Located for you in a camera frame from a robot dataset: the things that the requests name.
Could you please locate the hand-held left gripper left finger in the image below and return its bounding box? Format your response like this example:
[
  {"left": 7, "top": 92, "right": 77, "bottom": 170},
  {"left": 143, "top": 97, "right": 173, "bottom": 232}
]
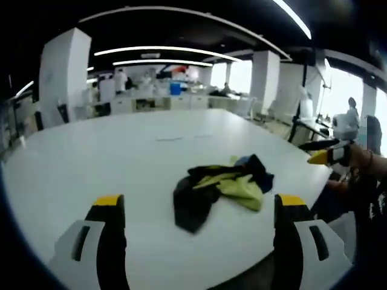
[{"left": 50, "top": 195, "right": 131, "bottom": 290}]

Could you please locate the yellow black blue garment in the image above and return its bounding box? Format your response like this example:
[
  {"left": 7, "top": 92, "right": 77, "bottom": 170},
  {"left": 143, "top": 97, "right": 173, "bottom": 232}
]
[{"left": 172, "top": 153, "right": 275, "bottom": 234}]

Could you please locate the curved ceiling light strip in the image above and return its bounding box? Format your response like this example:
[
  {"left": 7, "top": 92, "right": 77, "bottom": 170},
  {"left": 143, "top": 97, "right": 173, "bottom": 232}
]
[
  {"left": 113, "top": 59, "right": 212, "bottom": 67},
  {"left": 94, "top": 45, "right": 242, "bottom": 63}
]

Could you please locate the white pillar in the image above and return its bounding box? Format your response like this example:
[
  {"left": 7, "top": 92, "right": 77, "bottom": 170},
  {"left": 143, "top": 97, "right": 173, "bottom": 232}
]
[{"left": 39, "top": 28, "right": 91, "bottom": 124}]

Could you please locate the person's right hand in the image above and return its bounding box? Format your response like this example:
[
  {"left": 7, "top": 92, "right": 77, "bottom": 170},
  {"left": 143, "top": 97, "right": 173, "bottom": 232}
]
[{"left": 347, "top": 144, "right": 371, "bottom": 170}]

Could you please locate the thin metal stand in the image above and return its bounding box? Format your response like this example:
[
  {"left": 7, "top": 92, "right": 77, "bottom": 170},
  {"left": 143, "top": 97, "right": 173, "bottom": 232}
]
[{"left": 320, "top": 77, "right": 333, "bottom": 117}]

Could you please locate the black frame desk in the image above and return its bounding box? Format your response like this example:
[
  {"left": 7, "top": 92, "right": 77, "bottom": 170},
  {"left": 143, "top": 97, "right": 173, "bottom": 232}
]
[{"left": 291, "top": 116, "right": 333, "bottom": 143}]

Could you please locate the straight ceiling light strip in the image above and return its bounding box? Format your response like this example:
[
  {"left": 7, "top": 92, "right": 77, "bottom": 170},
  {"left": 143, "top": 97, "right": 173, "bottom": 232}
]
[{"left": 272, "top": 0, "right": 312, "bottom": 40}]

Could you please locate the white cabinet row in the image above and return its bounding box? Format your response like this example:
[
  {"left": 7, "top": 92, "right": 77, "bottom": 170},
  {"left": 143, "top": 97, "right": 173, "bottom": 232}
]
[{"left": 110, "top": 93, "right": 209, "bottom": 115}]

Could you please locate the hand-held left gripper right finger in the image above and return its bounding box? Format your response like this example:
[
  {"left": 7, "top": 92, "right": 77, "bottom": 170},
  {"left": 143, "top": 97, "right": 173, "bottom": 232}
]
[{"left": 273, "top": 194, "right": 353, "bottom": 290}]

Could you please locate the grey mesh chair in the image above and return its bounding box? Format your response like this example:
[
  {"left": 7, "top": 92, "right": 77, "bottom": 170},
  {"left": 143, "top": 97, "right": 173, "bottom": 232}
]
[{"left": 328, "top": 211, "right": 357, "bottom": 263}]

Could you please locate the black stand pole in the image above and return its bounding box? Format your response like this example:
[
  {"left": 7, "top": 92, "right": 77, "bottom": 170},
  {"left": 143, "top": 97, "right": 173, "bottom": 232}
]
[{"left": 288, "top": 65, "right": 308, "bottom": 143}]

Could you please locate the person's dark clothing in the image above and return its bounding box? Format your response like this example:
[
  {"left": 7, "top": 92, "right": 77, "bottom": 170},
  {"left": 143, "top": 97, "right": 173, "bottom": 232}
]
[{"left": 350, "top": 169, "right": 387, "bottom": 266}]

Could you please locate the white tall appliance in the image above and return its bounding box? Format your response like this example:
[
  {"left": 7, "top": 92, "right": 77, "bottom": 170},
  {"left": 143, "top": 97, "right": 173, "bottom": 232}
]
[{"left": 99, "top": 78, "right": 115, "bottom": 103}]

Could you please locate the black standing board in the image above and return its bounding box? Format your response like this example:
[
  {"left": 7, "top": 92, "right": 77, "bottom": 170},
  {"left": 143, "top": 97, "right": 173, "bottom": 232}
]
[{"left": 56, "top": 104, "right": 70, "bottom": 123}]

